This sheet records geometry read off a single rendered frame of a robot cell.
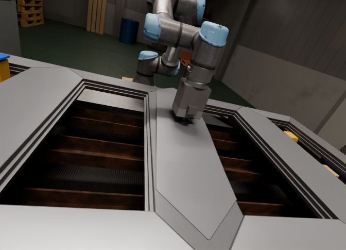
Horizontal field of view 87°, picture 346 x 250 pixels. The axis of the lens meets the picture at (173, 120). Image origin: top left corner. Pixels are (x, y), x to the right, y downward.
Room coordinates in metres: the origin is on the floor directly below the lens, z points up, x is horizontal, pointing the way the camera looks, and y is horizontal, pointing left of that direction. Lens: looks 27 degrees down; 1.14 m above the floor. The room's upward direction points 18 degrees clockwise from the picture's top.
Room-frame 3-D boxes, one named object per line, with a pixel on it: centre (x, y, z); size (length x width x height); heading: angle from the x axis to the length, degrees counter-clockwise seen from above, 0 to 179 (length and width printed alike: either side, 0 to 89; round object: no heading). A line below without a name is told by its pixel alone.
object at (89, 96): (1.05, -0.07, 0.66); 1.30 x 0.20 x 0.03; 106
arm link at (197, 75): (0.55, -0.03, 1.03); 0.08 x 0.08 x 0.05
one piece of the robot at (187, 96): (0.54, -0.03, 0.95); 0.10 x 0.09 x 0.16; 21
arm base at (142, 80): (1.21, 0.27, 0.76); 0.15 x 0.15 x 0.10
